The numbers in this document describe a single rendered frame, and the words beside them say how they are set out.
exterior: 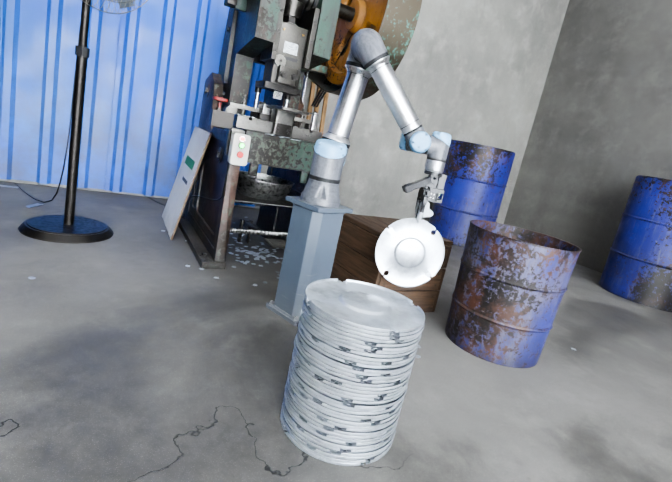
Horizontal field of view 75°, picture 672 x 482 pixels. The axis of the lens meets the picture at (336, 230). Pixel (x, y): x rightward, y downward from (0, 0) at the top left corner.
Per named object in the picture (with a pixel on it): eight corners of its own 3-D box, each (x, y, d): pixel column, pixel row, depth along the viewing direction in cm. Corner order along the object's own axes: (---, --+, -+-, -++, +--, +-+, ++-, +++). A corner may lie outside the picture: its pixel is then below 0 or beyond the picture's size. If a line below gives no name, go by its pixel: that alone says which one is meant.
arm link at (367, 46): (374, 13, 145) (441, 144, 153) (372, 22, 156) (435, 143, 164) (343, 32, 147) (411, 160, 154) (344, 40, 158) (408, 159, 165)
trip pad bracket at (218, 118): (228, 155, 196) (235, 111, 192) (206, 151, 191) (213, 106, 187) (225, 153, 201) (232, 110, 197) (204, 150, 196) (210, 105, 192)
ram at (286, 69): (301, 88, 216) (313, 25, 210) (272, 81, 208) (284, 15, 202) (289, 88, 230) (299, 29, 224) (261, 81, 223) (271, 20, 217)
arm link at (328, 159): (307, 174, 156) (314, 136, 153) (311, 171, 169) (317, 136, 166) (340, 181, 156) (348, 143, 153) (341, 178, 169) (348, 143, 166)
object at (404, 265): (404, 300, 183) (405, 300, 182) (360, 250, 177) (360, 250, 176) (457, 255, 181) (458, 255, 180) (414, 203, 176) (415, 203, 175)
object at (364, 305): (387, 284, 123) (388, 281, 123) (449, 333, 97) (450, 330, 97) (290, 278, 111) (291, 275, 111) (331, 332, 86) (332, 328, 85)
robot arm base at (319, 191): (347, 208, 164) (353, 182, 162) (319, 207, 153) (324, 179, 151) (320, 198, 174) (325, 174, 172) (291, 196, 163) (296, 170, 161)
